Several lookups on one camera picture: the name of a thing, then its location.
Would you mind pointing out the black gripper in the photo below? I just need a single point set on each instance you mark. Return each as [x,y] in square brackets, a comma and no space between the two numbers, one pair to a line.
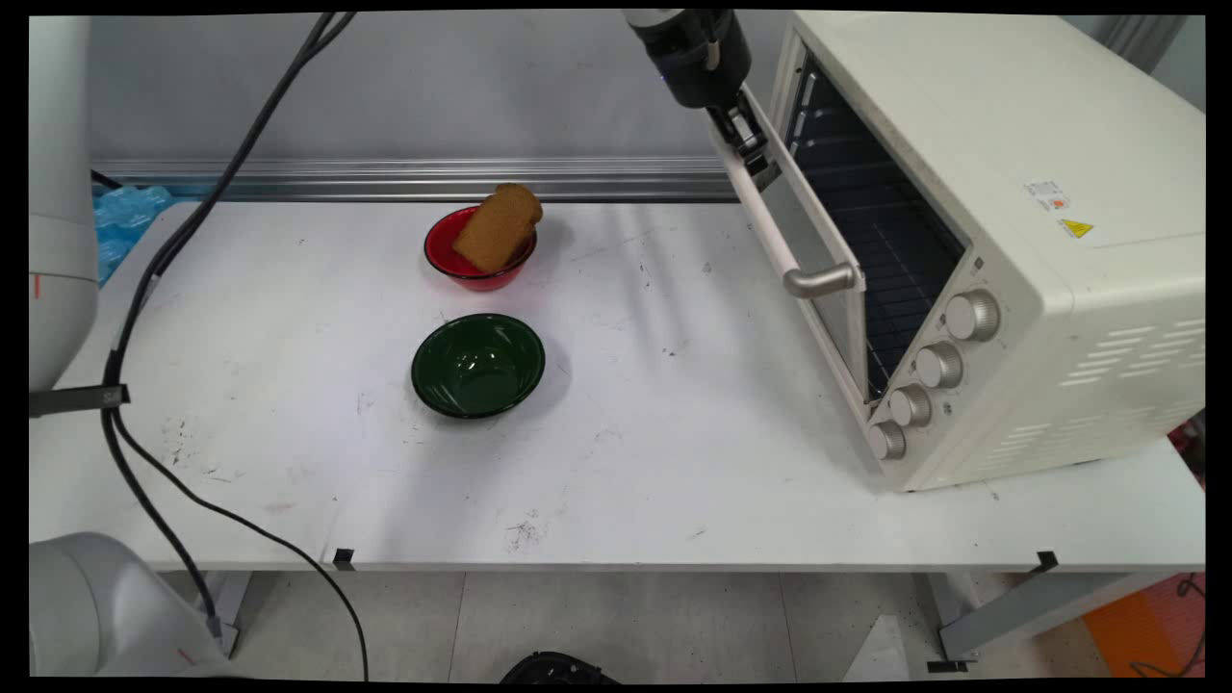
[698,58]

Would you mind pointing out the brown bread slice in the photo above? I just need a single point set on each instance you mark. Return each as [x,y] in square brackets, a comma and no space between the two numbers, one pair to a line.
[498,229]

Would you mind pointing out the large silver oven knob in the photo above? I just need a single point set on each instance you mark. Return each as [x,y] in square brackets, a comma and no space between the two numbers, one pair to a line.
[973,316]

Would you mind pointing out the white label sticker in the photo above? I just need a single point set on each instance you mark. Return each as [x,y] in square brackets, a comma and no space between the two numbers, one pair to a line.
[1049,194]

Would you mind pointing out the red bowl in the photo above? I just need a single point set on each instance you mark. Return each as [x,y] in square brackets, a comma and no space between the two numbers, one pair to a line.
[441,252]

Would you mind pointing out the yellow warning sticker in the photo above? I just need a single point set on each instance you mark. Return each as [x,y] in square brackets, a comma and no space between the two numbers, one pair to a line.
[1078,229]

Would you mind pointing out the dark green bowl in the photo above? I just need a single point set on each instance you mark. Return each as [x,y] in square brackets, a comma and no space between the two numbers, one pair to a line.
[477,366]

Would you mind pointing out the cream toaster oven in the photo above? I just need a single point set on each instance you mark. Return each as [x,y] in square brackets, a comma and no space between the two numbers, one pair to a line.
[1059,318]

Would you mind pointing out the black table edge clip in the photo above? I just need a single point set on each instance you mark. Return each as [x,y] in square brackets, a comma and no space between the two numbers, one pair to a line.
[1048,561]
[344,558]

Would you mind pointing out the grey table leg with foot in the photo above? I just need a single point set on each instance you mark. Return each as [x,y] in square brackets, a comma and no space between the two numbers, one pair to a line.
[1030,606]

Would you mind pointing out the black round floor object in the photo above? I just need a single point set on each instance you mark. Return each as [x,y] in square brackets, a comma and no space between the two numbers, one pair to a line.
[558,669]

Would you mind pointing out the blue bubble wrap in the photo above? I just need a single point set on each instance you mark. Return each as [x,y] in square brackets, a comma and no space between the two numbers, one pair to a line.
[125,217]

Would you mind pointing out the orange floor mat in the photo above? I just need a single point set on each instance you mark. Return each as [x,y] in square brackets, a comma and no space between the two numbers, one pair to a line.
[1145,630]

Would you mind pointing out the aluminium profile rail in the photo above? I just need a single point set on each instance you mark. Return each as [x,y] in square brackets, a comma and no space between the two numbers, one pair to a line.
[385,179]

